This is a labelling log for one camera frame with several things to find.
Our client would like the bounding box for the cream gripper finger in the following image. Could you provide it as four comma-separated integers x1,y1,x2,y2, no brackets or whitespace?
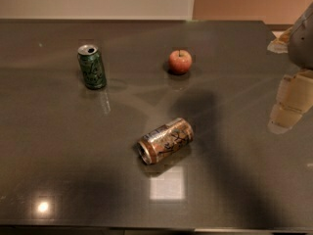
267,28,291,54
268,70,313,134

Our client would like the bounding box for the orange soda can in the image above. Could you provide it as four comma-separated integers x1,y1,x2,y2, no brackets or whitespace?
138,117,194,165

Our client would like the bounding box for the green soda can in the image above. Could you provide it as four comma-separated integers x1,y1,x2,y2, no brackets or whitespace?
77,44,107,89

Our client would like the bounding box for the red apple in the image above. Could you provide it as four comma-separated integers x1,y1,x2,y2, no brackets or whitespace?
168,50,193,74

